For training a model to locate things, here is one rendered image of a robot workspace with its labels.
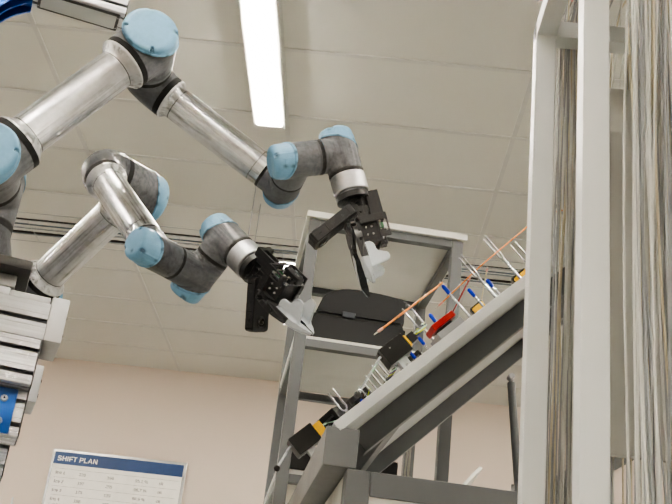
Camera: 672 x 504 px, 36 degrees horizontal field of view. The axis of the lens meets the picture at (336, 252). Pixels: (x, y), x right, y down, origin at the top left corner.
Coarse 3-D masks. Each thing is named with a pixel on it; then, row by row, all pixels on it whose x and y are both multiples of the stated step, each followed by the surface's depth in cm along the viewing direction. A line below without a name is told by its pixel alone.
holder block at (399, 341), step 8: (400, 336) 202; (392, 344) 202; (400, 344) 202; (408, 344) 202; (384, 352) 201; (392, 352) 201; (400, 352) 201; (408, 352) 202; (384, 360) 202; (392, 360) 200
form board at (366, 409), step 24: (552, 264) 183; (480, 312) 178; (504, 312) 192; (456, 336) 175; (432, 360) 174; (384, 384) 170; (408, 384) 179; (456, 384) 258; (360, 408) 168; (432, 408) 270
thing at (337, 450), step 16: (336, 432) 166; (352, 432) 166; (320, 448) 171; (336, 448) 165; (352, 448) 165; (320, 464) 167; (336, 464) 164; (352, 464) 164; (304, 480) 194; (320, 480) 175; (336, 480) 173; (304, 496) 189; (320, 496) 187
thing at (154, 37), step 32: (128, 32) 207; (160, 32) 210; (96, 64) 206; (128, 64) 208; (160, 64) 212; (64, 96) 201; (96, 96) 205; (0, 128) 192; (32, 128) 197; (64, 128) 202; (0, 160) 190; (32, 160) 197; (0, 192) 196
